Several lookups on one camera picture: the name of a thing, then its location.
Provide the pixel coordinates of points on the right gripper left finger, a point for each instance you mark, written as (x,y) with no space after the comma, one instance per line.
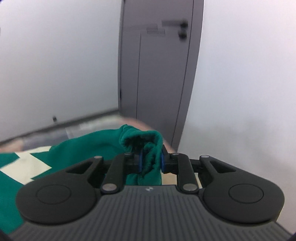
(71,193)

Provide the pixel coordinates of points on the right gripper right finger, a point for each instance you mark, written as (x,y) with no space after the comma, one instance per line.
(228,192)

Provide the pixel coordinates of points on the green hoodie with white print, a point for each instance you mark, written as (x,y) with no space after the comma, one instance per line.
(20,168)

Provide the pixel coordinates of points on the patchwork pastel bed quilt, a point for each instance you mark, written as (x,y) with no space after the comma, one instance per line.
(58,135)

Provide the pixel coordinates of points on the grey door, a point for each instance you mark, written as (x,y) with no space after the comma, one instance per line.
(156,68)

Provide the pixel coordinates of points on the black door handle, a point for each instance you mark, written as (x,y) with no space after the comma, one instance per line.
(181,24)

